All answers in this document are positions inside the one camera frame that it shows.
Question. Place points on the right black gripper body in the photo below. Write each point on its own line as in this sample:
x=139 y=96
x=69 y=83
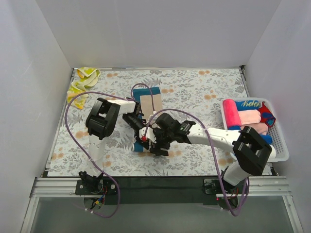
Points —
x=161 y=143

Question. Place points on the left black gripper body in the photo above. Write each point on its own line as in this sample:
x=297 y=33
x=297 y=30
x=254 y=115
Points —
x=144 y=140

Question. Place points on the blue beige Doraemon towel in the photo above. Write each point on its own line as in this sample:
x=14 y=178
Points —
x=151 y=102

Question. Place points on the yellow lemon print towel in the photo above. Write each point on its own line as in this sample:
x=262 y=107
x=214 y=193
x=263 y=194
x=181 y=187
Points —
x=86 y=78

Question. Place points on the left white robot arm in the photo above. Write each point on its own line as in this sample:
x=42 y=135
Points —
x=100 y=124

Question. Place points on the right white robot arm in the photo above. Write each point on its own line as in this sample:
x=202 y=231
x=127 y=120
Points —
x=252 y=152

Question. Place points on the floral table mat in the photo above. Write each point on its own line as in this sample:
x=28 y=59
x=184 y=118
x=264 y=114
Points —
x=197 y=92

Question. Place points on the pink rolled towel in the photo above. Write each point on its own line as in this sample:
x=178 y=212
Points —
x=232 y=119

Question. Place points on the red blue printed towel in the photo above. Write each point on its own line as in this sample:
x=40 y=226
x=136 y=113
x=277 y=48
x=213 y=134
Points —
x=253 y=111

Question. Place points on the blue rolled towel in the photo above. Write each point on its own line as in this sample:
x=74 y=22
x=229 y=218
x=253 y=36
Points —
x=267 y=138

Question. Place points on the white plastic basket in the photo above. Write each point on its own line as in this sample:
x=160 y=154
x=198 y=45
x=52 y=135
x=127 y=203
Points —
x=281 y=152

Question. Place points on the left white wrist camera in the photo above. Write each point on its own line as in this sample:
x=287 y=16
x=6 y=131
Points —
x=149 y=121

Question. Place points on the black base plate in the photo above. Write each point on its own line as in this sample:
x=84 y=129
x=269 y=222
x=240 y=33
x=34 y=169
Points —
x=208 y=196

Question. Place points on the aluminium frame rail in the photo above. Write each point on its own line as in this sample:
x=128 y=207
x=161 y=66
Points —
x=62 y=187

